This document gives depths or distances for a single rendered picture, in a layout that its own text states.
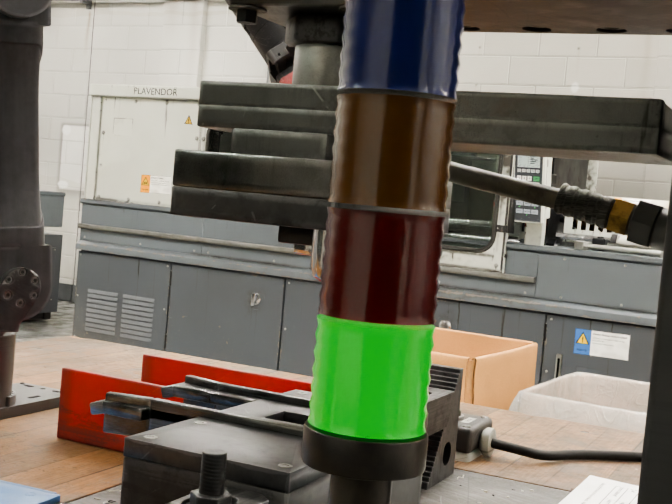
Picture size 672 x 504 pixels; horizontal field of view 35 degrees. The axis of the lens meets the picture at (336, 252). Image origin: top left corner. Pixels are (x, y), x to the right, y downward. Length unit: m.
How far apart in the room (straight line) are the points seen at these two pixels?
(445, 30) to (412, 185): 0.05
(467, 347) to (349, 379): 3.14
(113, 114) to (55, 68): 3.13
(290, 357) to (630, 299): 1.89
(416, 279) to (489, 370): 2.66
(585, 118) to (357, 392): 0.25
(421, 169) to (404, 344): 0.05
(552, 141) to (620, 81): 6.71
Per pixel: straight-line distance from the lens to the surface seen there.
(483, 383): 2.95
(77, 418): 0.91
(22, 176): 0.97
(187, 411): 0.64
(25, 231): 0.96
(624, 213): 0.64
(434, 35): 0.32
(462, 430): 0.95
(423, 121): 0.32
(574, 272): 5.19
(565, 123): 0.53
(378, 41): 0.32
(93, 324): 6.67
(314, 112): 0.58
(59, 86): 9.67
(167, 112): 6.38
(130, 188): 6.51
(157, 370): 1.00
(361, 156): 0.32
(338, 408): 0.32
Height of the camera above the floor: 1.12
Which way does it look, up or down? 3 degrees down
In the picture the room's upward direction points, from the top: 5 degrees clockwise
